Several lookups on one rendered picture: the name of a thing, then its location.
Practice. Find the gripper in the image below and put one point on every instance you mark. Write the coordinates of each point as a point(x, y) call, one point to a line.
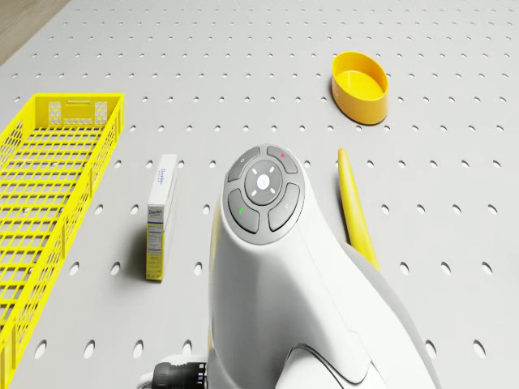
point(174, 373)

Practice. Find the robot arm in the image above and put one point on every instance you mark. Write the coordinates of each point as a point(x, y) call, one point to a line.
point(284, 283)

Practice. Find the white and yellow box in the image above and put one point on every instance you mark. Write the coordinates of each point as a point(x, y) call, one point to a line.
point(159, 210)

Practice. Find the banana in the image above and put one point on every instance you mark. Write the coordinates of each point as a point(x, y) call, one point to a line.
point(353, 202)

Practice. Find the yellow basket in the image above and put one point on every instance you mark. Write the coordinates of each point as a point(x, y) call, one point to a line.
point(79, 97)

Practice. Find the yellow bowl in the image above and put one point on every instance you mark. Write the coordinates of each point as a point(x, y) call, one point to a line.
point(361, 103)

